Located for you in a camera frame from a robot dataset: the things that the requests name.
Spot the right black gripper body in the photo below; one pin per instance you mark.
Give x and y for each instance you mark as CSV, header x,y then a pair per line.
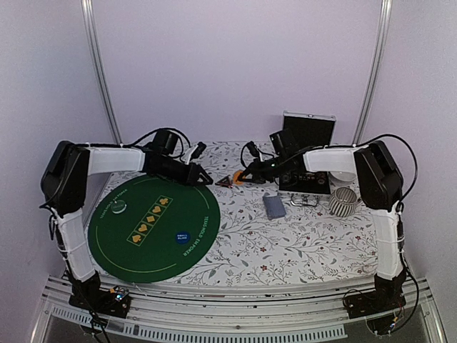
x,y
279,168

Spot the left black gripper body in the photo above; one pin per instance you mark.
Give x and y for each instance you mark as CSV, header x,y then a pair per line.
x,y
180,176

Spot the orange big blind button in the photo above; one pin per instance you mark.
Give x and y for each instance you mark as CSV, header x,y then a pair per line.
x,y
236,176

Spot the blue playing card deck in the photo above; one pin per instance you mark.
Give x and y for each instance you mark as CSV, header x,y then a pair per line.
x,y
274,206

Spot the clear dealer button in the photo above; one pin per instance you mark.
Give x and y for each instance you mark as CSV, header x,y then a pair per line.
x,y
118,206

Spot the blue small blind button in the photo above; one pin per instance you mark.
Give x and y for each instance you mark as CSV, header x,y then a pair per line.
x,y
182,238

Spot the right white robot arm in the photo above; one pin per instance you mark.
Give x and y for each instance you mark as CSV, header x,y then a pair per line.
x,y
381,190

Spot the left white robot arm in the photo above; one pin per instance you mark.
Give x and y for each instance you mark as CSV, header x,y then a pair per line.
x,y
64,187

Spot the black red triangular plaque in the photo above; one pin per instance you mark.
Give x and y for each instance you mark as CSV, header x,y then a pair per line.
x,y
225,182

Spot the aluminium poker chip case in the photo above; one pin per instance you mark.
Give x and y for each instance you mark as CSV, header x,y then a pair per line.
x,y
308,131

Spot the white ceramic bowl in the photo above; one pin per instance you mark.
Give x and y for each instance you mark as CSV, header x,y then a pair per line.
x,y
339,177

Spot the floral white tablecloth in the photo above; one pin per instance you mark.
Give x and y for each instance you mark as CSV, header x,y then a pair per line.
x,y
309,244

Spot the round green poker mat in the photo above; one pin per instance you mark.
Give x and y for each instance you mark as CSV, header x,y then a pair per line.
x,y
138,245

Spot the striped ceramic mug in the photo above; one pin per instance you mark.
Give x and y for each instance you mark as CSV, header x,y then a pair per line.
x,y
343,202

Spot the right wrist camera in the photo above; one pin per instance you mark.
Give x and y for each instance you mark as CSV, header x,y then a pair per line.
x,y
258,159

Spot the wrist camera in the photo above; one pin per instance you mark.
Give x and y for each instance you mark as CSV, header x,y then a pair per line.
x,y
258,159
193,152

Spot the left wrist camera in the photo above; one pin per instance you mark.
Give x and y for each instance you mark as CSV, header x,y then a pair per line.
x,y
193,152

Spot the front aluminium rail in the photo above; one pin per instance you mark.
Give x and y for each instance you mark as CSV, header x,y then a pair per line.
x,y
166,312

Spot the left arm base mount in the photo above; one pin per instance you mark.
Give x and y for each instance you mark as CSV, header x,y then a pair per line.
x,y
114,302

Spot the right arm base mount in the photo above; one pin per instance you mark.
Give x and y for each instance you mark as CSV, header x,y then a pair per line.
x,y
375,303

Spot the left aluminium frame post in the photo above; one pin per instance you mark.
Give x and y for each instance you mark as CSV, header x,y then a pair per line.
x,y
94,49

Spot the aluminium frame post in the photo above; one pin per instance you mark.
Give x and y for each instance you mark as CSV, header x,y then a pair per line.
x,y
94,49
380,45

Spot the right aluminium frame post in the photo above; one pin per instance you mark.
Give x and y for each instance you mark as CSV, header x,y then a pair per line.
x,y
380,45

